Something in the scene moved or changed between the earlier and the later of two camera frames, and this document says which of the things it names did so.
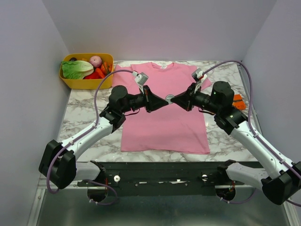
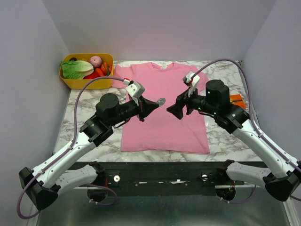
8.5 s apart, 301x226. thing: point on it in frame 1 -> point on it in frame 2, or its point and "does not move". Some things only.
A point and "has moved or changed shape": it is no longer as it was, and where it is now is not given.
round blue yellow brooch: [168, 97] has moved or changed shape
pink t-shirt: [171, 128] does not move
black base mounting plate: [164, 179] does not move
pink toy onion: [96, 61] does not move
